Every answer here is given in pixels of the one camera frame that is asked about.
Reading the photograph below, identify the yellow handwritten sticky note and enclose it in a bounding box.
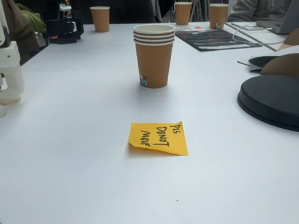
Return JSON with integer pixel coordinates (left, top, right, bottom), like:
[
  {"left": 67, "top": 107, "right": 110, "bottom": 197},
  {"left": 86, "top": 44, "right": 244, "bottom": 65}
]
[{"left": 128, "top": 121, "right": 189, "bottom": 156}]

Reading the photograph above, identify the white packet with orange mark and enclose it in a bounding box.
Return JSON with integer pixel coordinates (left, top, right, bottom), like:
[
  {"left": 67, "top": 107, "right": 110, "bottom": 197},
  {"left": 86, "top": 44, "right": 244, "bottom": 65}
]
[{"left": 174, "top": 25, "right": 204, "bottom": 31}]

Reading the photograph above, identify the black printed brochure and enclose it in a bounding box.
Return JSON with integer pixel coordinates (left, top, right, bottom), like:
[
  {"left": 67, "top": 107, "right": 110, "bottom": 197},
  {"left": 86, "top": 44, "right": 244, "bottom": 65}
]
[{"left": 174, "top": 28, "right": 263, "bottom": 52}]

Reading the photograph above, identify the person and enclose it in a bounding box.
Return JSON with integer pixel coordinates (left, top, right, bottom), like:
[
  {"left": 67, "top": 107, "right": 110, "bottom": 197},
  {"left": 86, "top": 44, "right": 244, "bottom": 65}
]
[
  {"left": 3, "top": 2, "right": 39, "bottom": 66},
  {"left": 109, "top": 0, "right": 157, "bottom": 24},
  {"left": 226, "top": 0, "right": 294, "bottom": 23}
]

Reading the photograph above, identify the black curved piece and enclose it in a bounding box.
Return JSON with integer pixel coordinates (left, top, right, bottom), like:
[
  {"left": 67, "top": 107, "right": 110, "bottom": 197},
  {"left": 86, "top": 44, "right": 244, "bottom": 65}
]
[{"left": 248, "top": 55, "right": 280, "bottom": 70}]

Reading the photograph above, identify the black round lid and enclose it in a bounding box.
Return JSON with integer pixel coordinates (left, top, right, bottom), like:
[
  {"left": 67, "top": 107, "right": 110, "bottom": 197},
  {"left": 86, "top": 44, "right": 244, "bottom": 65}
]
[{"left": 237, "top": 74, "right": 299, "bottom": 133}]

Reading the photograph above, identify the white flat device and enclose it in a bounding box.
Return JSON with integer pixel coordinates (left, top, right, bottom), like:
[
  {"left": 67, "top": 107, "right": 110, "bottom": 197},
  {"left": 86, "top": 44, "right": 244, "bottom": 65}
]
[{"left": 242, "top": 25, "right": 273, "bottom": 31}]

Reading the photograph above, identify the brown curved cardboard piece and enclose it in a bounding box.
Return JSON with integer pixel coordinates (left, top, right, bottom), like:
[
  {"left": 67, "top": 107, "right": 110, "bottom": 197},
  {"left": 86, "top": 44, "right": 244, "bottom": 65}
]
[{"left": 260, "top": 53, "right": 299, "bottom": 78}]

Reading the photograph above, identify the green plant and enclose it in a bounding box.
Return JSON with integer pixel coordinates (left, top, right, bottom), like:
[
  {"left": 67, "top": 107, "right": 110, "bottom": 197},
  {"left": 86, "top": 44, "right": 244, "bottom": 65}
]
[{"left": 15, "top": 2, "right": 47, "bottom": 35}]

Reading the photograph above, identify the silver laptop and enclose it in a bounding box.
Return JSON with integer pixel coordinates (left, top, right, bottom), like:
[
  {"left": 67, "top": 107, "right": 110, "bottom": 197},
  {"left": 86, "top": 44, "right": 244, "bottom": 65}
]
[{"left": 256, "top": 0, "right": 299, "bottom": 35}]

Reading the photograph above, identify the white cable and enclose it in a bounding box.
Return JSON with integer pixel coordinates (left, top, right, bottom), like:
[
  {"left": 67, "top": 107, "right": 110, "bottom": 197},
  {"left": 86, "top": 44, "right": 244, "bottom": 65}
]
[{"left": 232, "top": 25, "right": 287, "bottom": 46}]

